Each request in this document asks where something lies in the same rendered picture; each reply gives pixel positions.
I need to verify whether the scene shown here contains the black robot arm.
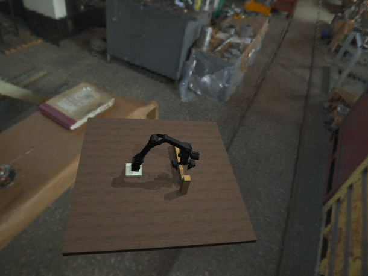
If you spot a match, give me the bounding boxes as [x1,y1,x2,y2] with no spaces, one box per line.
[131,134,200,172]

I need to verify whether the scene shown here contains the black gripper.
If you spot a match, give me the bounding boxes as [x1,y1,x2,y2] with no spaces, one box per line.
[171,156,196,170]

